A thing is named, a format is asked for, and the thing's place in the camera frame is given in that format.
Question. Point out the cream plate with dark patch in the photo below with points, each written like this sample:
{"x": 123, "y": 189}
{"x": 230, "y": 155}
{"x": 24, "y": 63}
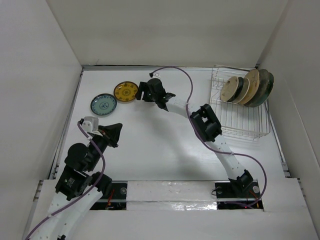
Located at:
{"x": 244, "y": 91}

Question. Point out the black glossy small plate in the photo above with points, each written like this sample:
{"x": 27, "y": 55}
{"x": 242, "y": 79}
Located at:
{"x": 239, "y": 88}

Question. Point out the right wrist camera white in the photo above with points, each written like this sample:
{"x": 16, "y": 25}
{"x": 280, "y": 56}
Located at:
{"x": 154, "y": 75}

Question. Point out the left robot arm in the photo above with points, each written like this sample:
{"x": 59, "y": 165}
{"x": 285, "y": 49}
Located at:
{"x": 81, "y": 183}

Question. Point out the beige bird branch plate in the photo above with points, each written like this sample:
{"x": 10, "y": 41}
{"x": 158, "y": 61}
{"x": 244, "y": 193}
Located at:
{"x": 254, "y": 81}

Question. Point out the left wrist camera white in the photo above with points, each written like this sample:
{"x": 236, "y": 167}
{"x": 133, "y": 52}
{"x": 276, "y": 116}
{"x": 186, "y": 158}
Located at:
{"x": 89, "y": 124}

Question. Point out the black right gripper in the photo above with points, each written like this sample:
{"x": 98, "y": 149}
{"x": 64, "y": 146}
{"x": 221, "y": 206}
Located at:
{"x": 143, "y": 87}

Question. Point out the yellow patterned small plate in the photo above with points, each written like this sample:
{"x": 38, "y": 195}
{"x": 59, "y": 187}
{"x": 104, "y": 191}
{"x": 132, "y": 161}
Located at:
{"x": 125, "y": 91}

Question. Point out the blue white patterned plate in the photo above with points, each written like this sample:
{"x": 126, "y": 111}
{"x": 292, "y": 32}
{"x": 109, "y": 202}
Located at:
{"x": 103, "y": 104}

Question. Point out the light green floral plate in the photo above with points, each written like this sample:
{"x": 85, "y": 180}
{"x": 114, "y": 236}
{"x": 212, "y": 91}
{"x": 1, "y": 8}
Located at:
{"x": 269, "y": 87}

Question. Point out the cream floral small plate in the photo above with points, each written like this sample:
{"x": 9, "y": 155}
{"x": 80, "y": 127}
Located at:
{"x": 229, "y": 89}

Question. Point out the white wire dish rack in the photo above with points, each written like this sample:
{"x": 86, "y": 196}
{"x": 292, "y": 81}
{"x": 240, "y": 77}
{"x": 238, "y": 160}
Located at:
{"x": 238, "y": 121}

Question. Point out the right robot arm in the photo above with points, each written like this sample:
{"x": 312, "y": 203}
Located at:
{"x": 206, "y": 126}

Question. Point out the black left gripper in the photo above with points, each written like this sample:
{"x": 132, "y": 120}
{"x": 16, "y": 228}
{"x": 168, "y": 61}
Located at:
{"x": 111, "y": 133}

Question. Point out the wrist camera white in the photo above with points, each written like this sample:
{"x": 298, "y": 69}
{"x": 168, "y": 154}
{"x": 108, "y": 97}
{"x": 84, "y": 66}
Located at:
{"x": 89, "y": 124}
{"x": 154, "y": 75}

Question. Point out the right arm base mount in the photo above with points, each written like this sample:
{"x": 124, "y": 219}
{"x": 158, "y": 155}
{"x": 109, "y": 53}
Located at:
{"x": 225, "y": 191}

